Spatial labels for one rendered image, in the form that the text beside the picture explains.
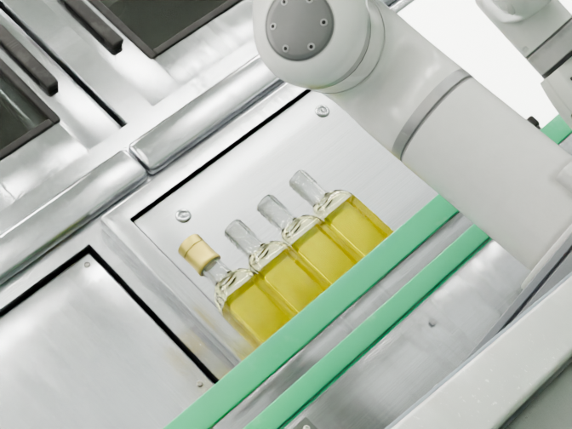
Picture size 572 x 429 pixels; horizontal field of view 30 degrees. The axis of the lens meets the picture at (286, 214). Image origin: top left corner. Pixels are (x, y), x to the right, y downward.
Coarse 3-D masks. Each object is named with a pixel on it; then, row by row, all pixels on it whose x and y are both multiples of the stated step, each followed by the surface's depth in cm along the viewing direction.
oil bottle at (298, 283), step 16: (272, 240) 135; (256, 256) 132; (272, 256) 132; (288, 256) 132; (256, 272) 132; (272, 272) 131; (288, 272) 131; (304, 272) 132; (272, 288) 131; (288, 288) 130; (304, 288) 130; (320, 288) 131; (288, 304) 130; (304, 304) 129
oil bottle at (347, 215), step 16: (336, 192) 138; (320, 208) 137; (336, 208) 137; (352, 208) 137; (368, 208) 137; (336, 224) 136; (352, 224) 136; (368, 224) 136; (384, 224) 136; (352, 240) 135; (368, 240) 135
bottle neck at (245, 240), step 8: (232, 224) 135; (240, 224) 136; (224, 232) 136; (232, 232) 135; (240, 232) 135; (248, 232) 135; (232, 240) 136; (240, 240) 135; (248, 240) 135; (256, 240) 135; (240, 248) 135; (248, 248) 134; (248, 256) 135
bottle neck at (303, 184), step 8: (296, 176) 140; (304, 176) 140; (296, 184) 140; (304, 184) 140; (312, 184) 140; (296, 192) 141; (304, 192) 140; (312, 192) 139; (320, 192) 139; (312, 200) 139; (312, 208) 140
